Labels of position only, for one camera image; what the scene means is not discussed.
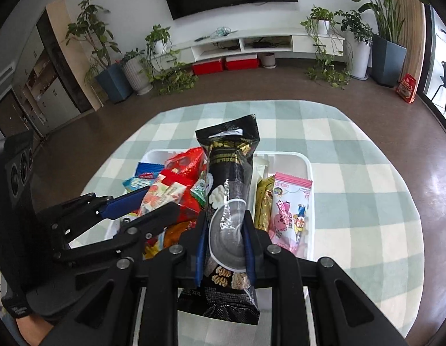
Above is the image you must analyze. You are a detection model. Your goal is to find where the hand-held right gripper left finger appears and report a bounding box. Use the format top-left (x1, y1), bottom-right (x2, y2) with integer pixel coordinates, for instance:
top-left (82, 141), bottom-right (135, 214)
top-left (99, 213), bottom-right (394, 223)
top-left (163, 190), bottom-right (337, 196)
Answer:
top-left (39, 209), bottom-right (209, 346)

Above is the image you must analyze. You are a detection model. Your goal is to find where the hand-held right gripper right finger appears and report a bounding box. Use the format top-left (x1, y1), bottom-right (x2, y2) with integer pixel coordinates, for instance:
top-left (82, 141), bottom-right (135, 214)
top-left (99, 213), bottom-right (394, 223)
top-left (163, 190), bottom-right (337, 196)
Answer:
top-left (243, 209), bottom-right (407, 346)

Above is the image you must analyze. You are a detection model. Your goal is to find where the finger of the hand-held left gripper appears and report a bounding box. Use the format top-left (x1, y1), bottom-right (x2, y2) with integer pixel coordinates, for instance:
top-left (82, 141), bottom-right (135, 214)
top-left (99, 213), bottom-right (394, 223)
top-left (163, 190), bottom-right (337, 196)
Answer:
top-left (36, 185), bottom-right (152, 232)
top-left (52, 202), bottom-right (177, 265)

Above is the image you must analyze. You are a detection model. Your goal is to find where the orange snack packet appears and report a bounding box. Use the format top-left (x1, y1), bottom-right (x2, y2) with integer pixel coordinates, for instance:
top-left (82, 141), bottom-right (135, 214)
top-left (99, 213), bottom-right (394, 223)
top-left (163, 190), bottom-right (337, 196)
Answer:
top-left (143, 221), bottom-right (189, 260)

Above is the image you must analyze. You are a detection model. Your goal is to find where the red white snack packet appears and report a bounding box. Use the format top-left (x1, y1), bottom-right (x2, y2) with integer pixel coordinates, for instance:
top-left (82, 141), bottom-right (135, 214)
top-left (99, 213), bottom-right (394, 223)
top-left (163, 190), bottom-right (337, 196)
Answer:
top-left (138, 171), bottom-right (196, 222)

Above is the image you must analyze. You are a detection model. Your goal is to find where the blue snack packet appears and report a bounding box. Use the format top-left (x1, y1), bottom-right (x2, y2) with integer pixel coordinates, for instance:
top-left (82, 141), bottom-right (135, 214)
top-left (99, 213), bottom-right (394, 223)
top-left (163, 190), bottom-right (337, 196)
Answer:
top-left (136, 162), bottom-right (165, 180)

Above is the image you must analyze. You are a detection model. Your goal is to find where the gold foil packet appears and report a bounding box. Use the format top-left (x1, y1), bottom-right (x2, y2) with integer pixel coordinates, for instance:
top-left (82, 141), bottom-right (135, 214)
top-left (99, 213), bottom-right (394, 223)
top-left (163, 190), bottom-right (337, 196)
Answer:
top-left (254, 176), bottom-right (277, 233)

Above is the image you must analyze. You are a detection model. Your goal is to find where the pink cartoon packet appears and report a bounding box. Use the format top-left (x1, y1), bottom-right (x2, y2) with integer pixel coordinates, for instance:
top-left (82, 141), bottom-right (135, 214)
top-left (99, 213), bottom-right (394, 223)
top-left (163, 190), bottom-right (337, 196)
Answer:
top-left (268, 172), bottom-right (313, 256)

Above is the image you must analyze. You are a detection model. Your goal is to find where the large red snack bag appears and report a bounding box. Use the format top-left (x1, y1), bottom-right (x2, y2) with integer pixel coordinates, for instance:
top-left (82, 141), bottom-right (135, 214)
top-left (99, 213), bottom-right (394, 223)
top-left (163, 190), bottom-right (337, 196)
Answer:
top-left (165, 147), bottom-right (209, 220)

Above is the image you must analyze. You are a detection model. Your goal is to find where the black snack bag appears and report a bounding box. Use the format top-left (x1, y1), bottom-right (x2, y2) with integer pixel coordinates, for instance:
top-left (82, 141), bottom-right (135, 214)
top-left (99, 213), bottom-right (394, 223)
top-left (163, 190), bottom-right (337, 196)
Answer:
top-left (177, 114), bottom-right (261, 326)

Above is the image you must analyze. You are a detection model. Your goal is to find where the pale green long packet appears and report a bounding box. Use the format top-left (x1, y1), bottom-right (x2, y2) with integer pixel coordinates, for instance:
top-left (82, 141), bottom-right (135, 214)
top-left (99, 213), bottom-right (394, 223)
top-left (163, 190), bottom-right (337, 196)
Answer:
top-left (254, 154), bottom-right (270, 188)

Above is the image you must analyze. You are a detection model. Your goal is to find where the white plastic tray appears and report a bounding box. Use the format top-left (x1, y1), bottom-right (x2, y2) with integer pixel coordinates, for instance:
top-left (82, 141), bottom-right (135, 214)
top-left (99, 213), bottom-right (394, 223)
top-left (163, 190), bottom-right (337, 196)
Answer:
top-left (105, 148), bottom-right (315, 260)

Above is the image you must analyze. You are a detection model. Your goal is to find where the person's left forearm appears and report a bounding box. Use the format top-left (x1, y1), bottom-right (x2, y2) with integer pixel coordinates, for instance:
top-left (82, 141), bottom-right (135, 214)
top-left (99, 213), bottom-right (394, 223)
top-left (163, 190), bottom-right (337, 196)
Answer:
top-left (15, 313), bottom-right (56, 345)

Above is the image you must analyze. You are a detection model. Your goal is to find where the leafy tree in blue pot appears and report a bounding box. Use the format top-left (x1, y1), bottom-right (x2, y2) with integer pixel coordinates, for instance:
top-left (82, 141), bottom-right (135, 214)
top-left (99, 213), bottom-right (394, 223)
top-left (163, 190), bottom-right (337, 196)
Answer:
top-left (65, 0), bottom-right (134, 104)

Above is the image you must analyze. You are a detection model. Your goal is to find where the small plant in ribbed pot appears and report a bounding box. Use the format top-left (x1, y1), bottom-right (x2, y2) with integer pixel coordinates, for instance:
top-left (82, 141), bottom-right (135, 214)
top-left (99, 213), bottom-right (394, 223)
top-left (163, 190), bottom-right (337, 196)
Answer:
top-left (120, 48), bottom-right (153, 96)

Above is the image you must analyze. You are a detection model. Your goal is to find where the built-in wooden cabinet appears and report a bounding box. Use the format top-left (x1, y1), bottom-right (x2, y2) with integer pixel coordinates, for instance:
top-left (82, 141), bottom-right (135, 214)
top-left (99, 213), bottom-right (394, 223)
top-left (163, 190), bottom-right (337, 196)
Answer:
top-left (0, 0), bottom-right (105, 145)

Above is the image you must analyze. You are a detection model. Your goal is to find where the red storage box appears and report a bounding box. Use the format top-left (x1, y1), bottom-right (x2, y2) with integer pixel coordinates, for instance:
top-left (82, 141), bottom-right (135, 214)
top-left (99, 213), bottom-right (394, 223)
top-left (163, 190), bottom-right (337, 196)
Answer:
top-left (192, 59), bottom-right (224, 76)
top-left (225, 55), bottom-right (260, 71)

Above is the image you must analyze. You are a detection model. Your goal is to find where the trailing plant in white pot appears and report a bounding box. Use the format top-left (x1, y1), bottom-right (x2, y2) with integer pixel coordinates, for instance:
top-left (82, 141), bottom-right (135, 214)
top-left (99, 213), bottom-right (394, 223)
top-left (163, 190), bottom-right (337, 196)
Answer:
top-left (144, 25), bottom-right (198, 94)
top-left (300, 5), bottom-right (353, 89)

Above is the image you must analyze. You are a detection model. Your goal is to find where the white television cabinet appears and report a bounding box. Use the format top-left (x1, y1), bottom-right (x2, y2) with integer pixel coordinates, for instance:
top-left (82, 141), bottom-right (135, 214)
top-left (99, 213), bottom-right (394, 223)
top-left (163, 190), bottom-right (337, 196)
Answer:
top-left (151, 33), bottom-right (346, 73)

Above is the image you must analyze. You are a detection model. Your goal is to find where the bushy plant in tall white pot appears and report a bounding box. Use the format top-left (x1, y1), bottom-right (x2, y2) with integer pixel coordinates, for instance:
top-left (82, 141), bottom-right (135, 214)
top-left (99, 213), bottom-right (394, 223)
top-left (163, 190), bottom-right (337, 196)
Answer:
top-left (336, 9), bottom-right (373, 80)

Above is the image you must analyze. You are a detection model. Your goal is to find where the broad-leaf plant in blue pot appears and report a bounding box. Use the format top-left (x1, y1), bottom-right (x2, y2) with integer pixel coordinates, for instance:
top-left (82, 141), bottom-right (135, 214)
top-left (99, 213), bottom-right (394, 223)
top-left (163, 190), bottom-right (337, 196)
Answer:
top-left (347, 0), bottom-right (430, 88)

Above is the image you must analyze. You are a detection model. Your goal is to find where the black balcony chair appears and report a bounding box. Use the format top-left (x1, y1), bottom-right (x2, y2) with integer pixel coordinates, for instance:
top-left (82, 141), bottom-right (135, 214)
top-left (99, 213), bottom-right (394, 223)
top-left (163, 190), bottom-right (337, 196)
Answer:
top-left (430, 61), bottom-right (446, 110)

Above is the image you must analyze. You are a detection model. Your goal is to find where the beige striped curtain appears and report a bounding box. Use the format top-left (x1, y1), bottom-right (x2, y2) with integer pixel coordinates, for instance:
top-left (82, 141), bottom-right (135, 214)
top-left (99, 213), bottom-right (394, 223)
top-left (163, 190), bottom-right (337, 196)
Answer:
top-left (390, 0), bottom-right (427, 91)

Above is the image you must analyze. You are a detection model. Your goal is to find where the teal cable bundle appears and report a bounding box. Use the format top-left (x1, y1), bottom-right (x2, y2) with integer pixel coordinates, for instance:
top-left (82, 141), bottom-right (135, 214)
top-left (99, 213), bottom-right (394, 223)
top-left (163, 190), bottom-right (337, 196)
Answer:
top-left (210, 26), bottom-right (239, 37)

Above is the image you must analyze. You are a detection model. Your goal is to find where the black sliding door frame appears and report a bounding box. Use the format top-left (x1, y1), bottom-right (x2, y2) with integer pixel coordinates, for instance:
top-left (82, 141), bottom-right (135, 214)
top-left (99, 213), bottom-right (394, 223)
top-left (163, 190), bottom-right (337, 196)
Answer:
top-left (421, 3), bottom-right (446, 127)

